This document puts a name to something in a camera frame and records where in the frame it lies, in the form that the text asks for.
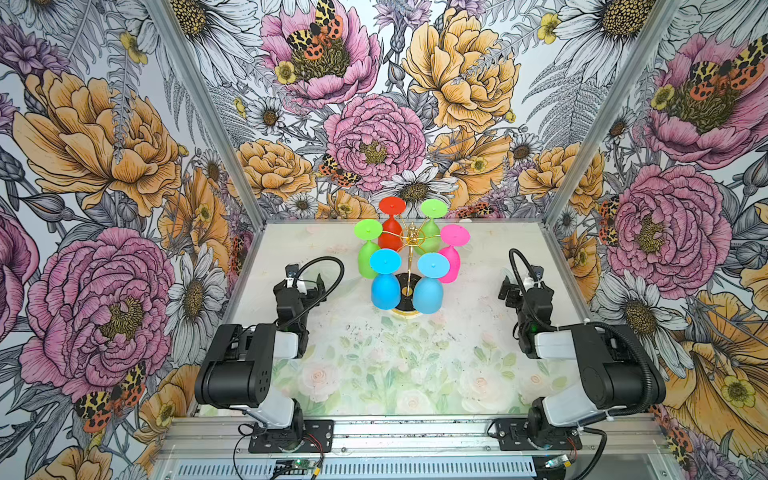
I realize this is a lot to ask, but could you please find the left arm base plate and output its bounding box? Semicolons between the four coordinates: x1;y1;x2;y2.
248;420;335;454

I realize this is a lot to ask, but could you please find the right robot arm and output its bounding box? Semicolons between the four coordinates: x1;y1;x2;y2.
499;248;666;449

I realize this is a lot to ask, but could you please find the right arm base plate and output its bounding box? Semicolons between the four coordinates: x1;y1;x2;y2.
486;417;582;451

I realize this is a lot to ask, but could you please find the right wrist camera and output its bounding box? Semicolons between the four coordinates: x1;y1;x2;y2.
523;265;544;289

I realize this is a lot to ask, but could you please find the gold wire wine glass rack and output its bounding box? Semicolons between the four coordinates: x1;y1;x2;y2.
379;221;430;317

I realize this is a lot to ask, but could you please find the front left green wine glass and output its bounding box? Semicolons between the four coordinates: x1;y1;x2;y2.
354;219;383;280

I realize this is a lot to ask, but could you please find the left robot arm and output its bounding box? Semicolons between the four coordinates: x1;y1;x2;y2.
194;256;345;454

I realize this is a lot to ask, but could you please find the green wine glass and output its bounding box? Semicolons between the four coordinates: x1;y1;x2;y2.
354;219;383;280
417;199;449;255

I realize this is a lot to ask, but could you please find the white vent grille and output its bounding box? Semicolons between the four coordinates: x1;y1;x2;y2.
166;456;536;479

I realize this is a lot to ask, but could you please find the aluminium front rail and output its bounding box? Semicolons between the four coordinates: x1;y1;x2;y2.
157;414;669;461

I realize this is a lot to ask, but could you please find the pink wine glass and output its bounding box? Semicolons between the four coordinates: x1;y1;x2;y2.
439;224;471;284

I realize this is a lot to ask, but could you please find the small green circuit board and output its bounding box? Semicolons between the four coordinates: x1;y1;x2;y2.
272;459;322;478

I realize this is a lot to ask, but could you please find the blue wine glass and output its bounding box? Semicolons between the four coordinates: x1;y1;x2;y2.
413;253;450;314
370;249;402;310

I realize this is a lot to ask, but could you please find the back green wine glass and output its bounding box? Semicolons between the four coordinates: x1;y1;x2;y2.
417;199;449;255

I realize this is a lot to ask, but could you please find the red wine glass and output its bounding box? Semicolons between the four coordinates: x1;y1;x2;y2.
378;196;406;251

